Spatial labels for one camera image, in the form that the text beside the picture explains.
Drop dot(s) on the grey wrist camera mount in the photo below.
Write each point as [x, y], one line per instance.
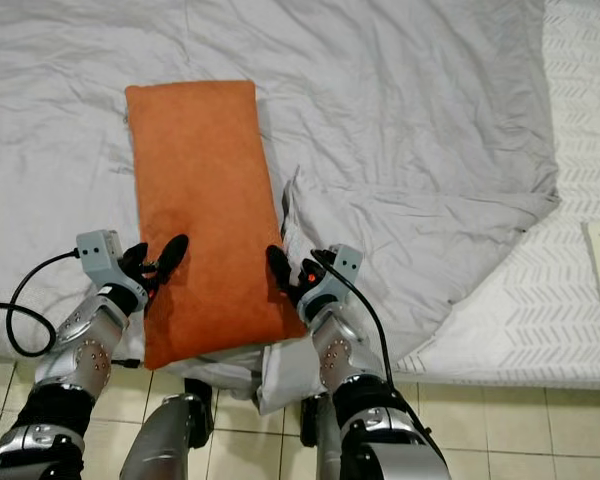
[100, 255]
[345, 262]

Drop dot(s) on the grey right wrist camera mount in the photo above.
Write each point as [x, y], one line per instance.
[345, 262]

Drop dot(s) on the light grey duvet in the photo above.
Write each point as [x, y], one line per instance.
[390, 120]

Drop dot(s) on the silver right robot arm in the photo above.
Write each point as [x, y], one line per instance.
[335, 360]

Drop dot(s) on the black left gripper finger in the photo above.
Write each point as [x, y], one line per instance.
[173, 255]
[135, 255]

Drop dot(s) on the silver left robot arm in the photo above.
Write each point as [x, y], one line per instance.
[80, 350]

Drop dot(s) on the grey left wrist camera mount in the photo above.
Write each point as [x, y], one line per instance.
[100, 255]

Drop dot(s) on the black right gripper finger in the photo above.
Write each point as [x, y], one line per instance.
[278, 270]

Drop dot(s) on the white chevron-pattern mattress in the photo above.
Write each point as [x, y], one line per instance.
[520, 300]

